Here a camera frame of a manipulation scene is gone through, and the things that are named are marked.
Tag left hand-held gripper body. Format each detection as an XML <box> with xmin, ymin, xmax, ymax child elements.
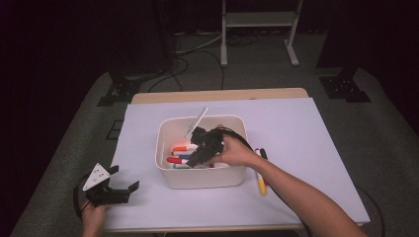
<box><xmin>82</xmin><ymin>162</ymin><xmax>131</xmax><ymax>208</ymax></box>

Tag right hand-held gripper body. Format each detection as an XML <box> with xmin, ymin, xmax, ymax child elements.
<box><xmin>185</xmin><ymin>107</ymin><xmax>229</xmax><ymax>159</ymax></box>

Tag orange marker pen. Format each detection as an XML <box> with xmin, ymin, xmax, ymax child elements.
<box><xmin>172</xmin><ymin>143</ymin><xmax>200</xmax><ymax>153</ymax></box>

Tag white plastic storage box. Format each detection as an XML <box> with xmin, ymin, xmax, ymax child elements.
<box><xmin>154</xmin><ymin>114</ymin><xmax>251</xmax><ymax>191</ymax></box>

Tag red marker pen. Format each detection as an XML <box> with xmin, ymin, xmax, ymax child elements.
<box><xmin>166</xmin><ymin>156</ymin><xmax>190</xmax><ymax>165</ymax></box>

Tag person's left hand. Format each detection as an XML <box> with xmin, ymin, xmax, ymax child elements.
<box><xmin>80</xmin><ymin>202</ymin><xmax>111</xmax><ymax>237</ymax></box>

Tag person's right hand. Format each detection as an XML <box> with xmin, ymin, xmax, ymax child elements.
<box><xmin>210</xmin><ymin>132</ymin><xmax>265</xmax><ymax>169</ymax></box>

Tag white paper sheet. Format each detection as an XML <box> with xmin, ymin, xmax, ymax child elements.
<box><xmin>104</xmin><ymin>97</ymin><xmax>372</xmax><ymax>231</ymax></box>

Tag black stand base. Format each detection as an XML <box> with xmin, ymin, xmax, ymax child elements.
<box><xmin>96</xmin><ymin>70</ymin><xmax>143</xmax><ymax>108</ymax></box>
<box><xmin>318</xmin><ymin>67</ymin><xmax>373</xmax><ymax>104</ymax></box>

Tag black stand pole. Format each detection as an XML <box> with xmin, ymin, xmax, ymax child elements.
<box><xmin>157</xmin><ymin>0</ymin><xmax>176</xmax><ymax>67</ymax></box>

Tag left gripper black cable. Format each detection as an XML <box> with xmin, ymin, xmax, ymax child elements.
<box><xmin>72</xmin><ymin>172</ymin><xmax>94</xmax><ymax>220</ymax></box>

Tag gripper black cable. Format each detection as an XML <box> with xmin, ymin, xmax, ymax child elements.
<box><xmin>72</xmin><ymin>172</ymin><xmax>94</xmax><ymax>220</ymax></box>
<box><xmin>213</xmin><ymin>125</ymin><xmax>385</xmax><ymax>237</ymax></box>

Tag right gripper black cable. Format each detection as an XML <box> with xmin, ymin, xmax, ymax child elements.
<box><xmin>213</xmin><ymin>125</ymin><xmax>385</xmax><ymax>237</ymax></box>

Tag black floor socket frame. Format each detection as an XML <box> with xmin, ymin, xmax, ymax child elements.
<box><xmin>106</xmin><ymin>119</ymin><xmax>125</xmax><ymax>141</ymax></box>

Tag black floor cable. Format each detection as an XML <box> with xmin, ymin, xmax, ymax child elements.
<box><xmin>147</xmin><ymin>56</ymin><xmax>190</xmax><ymax>93</ymax></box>
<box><xmin>174</xmin><ymin>49</ymin><xmax>226</xmax><ymax>91</ymax></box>

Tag white floor cables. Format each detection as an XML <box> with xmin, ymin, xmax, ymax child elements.
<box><xmin>174</xmin><ymin>31</ymin><xmax>225</xmax><ymax>55</ymax></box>

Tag white metal frame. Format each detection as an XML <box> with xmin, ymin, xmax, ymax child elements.
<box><xmin>219</xmin><ymin>0</ymin><xmax>304</xmax><ymax>68</ymax></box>

